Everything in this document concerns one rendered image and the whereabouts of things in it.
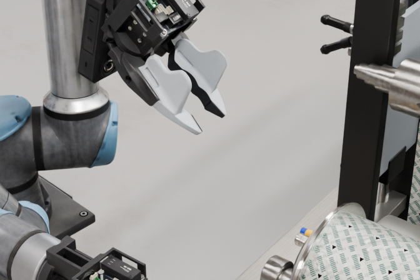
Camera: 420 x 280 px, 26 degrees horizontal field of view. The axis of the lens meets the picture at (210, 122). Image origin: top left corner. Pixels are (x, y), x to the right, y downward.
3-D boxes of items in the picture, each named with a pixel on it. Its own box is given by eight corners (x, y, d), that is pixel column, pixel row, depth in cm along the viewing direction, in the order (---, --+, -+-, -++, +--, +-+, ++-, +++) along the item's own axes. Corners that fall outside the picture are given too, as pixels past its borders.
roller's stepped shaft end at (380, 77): (361, 75, 112) (363, 52, 110) (405, 90, 109) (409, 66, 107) (348, 85, 110) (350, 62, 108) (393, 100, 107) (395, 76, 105)
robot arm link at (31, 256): (14, 299, 113) (61, 265, 119) (40, 314, 111) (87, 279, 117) (7, 252, 109) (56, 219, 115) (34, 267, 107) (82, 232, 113)
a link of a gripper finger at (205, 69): (247, 97, 93) (184, 32, 93) (217, 122, 98) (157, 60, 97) (260, 81, 96) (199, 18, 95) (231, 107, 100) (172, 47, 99)
